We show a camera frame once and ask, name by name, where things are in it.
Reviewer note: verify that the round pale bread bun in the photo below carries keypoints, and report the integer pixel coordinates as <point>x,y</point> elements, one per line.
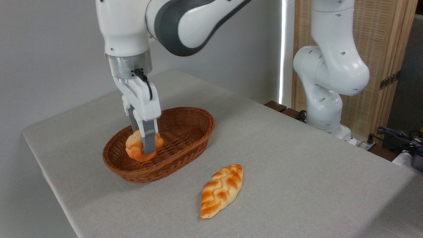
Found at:
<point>134,148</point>

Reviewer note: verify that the bamboo wooden folding screen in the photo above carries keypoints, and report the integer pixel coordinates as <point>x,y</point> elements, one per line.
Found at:
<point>383,33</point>

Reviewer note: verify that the long braided bread loaf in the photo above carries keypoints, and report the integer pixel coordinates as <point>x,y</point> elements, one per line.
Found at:
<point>220,191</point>

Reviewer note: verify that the grey tablecloth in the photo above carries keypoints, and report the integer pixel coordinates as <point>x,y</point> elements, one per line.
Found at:
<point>297,172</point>

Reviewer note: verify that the dark metal screen hinge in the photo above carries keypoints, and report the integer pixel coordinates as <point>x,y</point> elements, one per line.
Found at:
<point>390,80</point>

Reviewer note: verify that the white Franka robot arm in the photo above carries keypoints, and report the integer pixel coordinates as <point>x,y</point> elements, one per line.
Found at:
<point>122,29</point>

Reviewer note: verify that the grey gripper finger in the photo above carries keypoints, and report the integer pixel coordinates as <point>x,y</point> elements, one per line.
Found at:
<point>148,138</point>
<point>131,119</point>

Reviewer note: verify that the white vertical wall trim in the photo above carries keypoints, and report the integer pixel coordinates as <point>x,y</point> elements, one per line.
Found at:
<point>285,49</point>

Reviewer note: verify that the brown wicker oval basket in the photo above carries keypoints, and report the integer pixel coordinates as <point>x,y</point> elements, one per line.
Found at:
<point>185,138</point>

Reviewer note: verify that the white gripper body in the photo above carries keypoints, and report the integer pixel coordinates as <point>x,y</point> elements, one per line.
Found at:
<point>143,105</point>

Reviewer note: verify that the white power strip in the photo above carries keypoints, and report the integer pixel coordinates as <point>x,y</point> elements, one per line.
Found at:
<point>363,144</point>

